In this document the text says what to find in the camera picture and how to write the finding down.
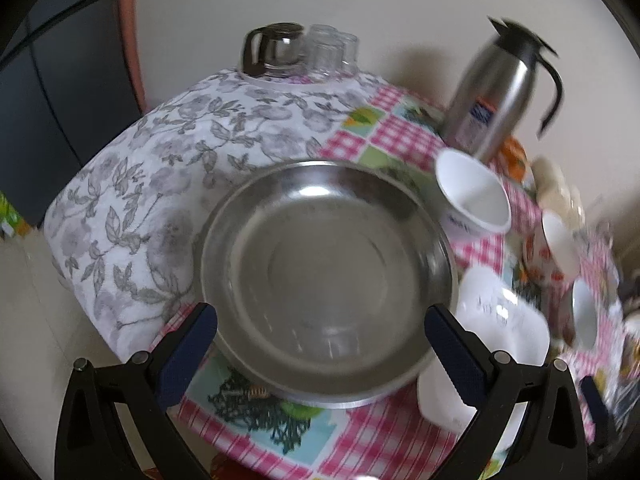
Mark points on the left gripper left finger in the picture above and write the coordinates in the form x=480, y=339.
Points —
x=91, y=443

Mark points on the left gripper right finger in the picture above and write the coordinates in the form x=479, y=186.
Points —
x=550, y=443

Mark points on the light blue round bowl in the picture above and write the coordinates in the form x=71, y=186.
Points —
x=579, y=316

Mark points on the floral pattern plate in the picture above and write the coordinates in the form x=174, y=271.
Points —
x=503, y=321

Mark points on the strawberry pattern bowl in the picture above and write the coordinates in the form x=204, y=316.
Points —
x=550, y=253

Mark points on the white square bowl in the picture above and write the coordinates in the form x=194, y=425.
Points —
x=472, y=201

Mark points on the stainless steel basin plate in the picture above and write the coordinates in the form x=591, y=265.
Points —
x=321, y=274

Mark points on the pink checkered tablecloth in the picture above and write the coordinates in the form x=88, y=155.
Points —
x=388, y=438

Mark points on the grey floral white cloth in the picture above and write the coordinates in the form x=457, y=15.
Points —
x=123, y=231

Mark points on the bag of steamed buns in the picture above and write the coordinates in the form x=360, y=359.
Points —
x=555, y=194

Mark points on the orange snack packet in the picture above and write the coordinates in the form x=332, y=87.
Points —
x=512, y=160

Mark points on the steel thermos jug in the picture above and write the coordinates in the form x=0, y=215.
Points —
x=495, y=90

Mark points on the clear drinking glass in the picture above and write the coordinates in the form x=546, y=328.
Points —
x=350, y=43
x=324, y=52

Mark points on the glass teapot black handle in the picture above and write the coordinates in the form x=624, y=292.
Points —
x=274, y=50

